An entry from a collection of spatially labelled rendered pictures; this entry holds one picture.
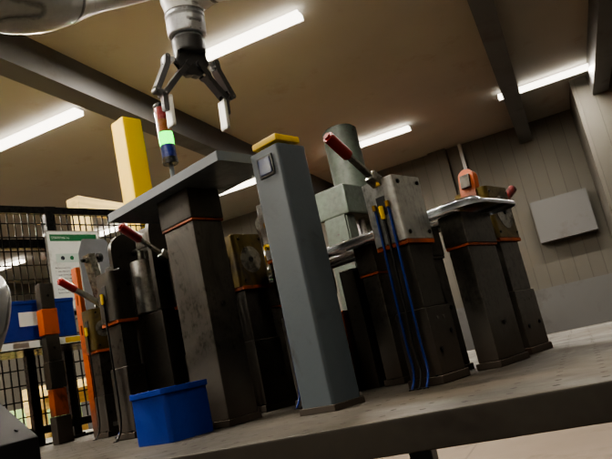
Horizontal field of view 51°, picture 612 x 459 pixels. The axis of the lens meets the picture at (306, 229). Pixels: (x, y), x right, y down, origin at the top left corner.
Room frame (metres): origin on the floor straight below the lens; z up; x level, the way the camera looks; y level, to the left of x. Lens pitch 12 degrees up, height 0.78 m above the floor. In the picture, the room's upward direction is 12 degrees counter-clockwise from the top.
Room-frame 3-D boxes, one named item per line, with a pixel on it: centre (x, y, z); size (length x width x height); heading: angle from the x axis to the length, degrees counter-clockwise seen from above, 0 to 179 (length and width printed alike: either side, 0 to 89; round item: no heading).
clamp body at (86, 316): (1.79, 0.64, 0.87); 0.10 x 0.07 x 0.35; 139
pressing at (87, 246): (2.11, 0.72, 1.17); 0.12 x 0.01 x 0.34; 139
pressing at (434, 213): (1.62, 0.15, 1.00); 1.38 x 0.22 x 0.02; 49
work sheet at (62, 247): (2.37, 0.88, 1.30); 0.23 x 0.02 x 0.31; 139
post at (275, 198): (1.05, 0.02, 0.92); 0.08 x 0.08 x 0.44; 49
